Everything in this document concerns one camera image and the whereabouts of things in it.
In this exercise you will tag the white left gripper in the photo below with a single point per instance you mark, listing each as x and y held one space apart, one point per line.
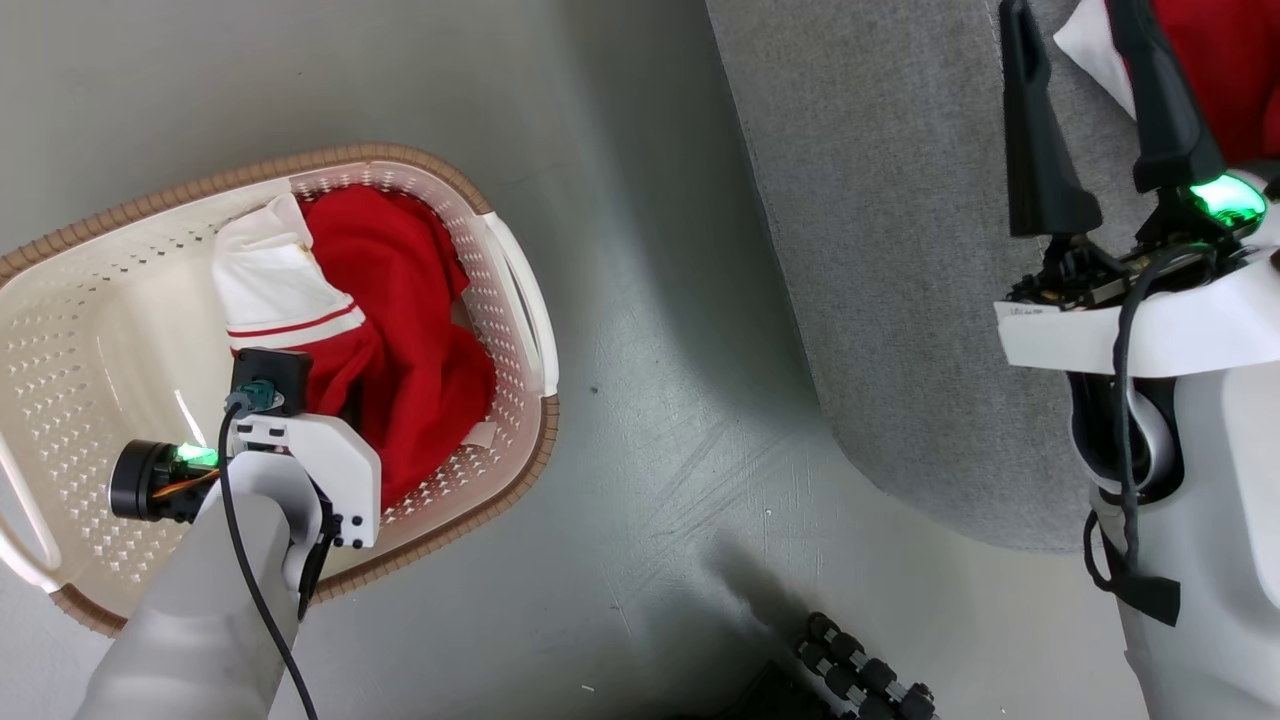
340 470

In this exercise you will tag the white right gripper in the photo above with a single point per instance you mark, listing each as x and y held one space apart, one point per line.
1180 320

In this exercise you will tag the red and white garment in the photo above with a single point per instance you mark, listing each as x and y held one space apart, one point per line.
1230 70

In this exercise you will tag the red garment white striped collar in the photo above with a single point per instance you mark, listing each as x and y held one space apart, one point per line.
420 310

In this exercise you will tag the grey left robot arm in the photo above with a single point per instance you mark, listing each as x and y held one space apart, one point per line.
190 620

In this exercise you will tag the black robot base roller wheel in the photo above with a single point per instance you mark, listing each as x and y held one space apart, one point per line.
860 675

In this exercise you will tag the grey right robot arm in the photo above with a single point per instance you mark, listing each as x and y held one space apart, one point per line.
1220 520

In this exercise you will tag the grey fabric sofa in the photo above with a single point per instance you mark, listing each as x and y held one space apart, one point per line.
900 250

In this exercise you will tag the white laundry basket brown rim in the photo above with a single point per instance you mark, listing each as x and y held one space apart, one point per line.
100 330

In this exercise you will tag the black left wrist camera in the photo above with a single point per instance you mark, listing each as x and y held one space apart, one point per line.
275 370

